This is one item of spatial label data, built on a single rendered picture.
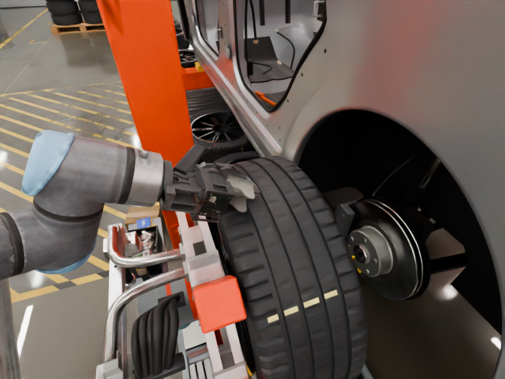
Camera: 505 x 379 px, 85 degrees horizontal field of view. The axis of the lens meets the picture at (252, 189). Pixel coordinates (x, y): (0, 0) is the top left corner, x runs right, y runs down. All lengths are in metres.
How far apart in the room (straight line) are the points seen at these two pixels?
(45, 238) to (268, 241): 0.35
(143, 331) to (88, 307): 1.39
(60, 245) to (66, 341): 1.48
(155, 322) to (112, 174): 0.31
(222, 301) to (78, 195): 0.27
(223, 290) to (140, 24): 0.64
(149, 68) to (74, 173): 0.48
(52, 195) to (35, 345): 1.62
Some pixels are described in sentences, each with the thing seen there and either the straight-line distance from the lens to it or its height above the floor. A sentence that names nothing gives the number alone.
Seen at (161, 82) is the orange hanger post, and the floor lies 1.30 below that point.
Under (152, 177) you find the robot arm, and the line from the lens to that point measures 0.43.
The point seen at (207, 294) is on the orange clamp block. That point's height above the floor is 1.16.
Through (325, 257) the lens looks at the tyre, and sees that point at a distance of 0.57.
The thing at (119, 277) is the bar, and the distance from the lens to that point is 0.77.
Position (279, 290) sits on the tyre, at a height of 1.11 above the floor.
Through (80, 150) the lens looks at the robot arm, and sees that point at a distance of 0.43.
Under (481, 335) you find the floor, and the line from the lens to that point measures 2.09.
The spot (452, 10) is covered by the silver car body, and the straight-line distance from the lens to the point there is 0.57.
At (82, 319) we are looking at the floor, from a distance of 1.97.
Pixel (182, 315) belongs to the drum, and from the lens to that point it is 0.79.
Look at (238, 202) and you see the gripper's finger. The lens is 0.55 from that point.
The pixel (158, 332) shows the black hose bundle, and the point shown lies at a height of 1.04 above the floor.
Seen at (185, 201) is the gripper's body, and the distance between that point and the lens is 0.46.
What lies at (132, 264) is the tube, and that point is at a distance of 0.74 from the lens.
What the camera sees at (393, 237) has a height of 0.96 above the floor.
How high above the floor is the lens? 1.58
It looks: 41 degrees down
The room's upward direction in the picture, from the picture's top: straight up
